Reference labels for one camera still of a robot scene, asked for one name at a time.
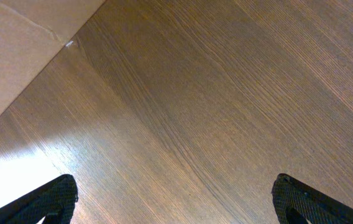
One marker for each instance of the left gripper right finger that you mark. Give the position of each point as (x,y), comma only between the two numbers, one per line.
(296,202)

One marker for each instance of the brown cardboard box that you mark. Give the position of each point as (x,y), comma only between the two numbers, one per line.
(32,32)

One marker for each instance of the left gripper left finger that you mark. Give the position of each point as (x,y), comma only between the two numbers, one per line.
(52,203)

